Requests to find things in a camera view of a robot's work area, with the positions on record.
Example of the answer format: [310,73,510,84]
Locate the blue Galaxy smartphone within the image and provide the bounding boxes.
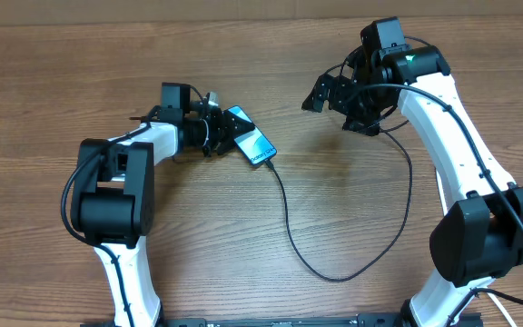
[229,105,277,167]

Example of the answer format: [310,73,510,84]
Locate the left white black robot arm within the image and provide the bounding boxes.
[60,83,255,326]

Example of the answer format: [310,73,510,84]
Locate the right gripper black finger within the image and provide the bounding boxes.
[342,117,380,136]
[301,74,338,113]

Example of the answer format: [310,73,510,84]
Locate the black charger cable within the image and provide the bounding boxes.
[264,35,430,282]

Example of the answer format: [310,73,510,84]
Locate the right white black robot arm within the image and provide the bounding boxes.
[302,17,523,326]

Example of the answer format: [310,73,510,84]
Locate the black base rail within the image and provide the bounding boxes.
[79,311,484,327]

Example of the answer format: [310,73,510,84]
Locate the white power strip cord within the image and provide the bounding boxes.
[434,170,517,327]

